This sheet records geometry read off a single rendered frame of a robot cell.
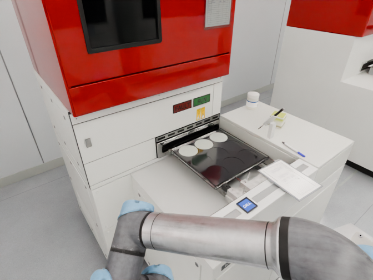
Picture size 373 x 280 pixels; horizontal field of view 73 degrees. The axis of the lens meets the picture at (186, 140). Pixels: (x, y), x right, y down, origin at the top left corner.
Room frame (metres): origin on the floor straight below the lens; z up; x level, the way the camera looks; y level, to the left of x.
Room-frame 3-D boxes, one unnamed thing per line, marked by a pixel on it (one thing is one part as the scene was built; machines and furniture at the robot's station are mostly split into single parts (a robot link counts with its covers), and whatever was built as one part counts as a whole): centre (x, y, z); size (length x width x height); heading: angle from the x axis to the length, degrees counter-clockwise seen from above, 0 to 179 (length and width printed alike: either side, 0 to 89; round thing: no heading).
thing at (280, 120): (1.23, -0.50, 1.00); 0.07 x 0.07 x 0.07; 55
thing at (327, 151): (1.21, -0.53, 0.89); 0.62 x 0.35 x 0.14; 37
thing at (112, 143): (1.11, 0.13, 1.02); 0.82 x 0.03 x 0.40; 127
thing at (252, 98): (1.45, -0.41, 1.01); 0.07 x 0.07 x 0.10
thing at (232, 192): (0.76, -0.21, 0.89); 0.08 x 0.03 x 0.03; 37
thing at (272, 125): (1.11, -0.42, 1.03); 0.06 x 0.04 x 0.13; 37
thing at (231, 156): (1.05, -0.16, 0.90); 0.34 x 0.34 x 0.01; 37
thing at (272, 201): (0.72, -0.33, 0.89); 0.55 x 0.09 x 0.14; 127
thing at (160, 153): (1.21, -0.02, 0.89); 0.44 x 0.02 x 0.10; 127
